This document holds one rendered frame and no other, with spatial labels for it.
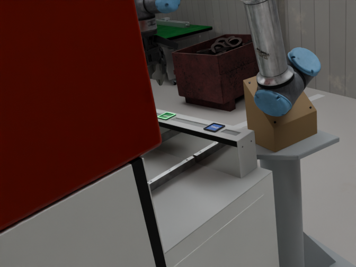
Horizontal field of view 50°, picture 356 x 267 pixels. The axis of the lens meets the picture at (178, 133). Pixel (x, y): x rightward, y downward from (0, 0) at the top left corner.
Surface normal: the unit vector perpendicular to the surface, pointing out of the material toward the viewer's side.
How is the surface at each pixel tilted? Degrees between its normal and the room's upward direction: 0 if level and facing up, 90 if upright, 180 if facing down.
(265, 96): 115
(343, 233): 0
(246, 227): 90
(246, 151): 90
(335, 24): 90
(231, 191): 0
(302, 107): 46
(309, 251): 90
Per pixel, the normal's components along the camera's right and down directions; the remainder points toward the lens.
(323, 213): -0.16, -0.91
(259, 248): 0.68, 0.18
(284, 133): 0.49, 0.27
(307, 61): 0.31, -0.52
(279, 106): -0.55, 0.73
